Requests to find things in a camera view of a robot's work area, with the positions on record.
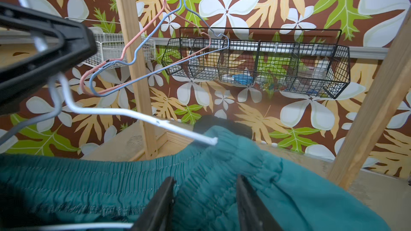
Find black tool case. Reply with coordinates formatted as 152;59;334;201
193;115;253;139

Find black mesh basket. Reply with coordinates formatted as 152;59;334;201
161;27;351;99

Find white wire hanger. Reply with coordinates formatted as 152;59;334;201
0;0;219;231

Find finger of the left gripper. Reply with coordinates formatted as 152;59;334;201
1;2;97;115

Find wooden clothes rack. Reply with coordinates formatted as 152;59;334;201
80;0;411;191

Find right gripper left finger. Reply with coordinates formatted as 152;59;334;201
130;177;176;231

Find pink wire hanger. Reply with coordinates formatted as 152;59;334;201
79;10;211;97

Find white wire basket left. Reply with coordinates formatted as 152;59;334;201
83;33;156;67

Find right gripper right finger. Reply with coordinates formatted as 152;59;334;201
236;175;283;231

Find green shorts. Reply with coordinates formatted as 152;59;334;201
1;126;389;231

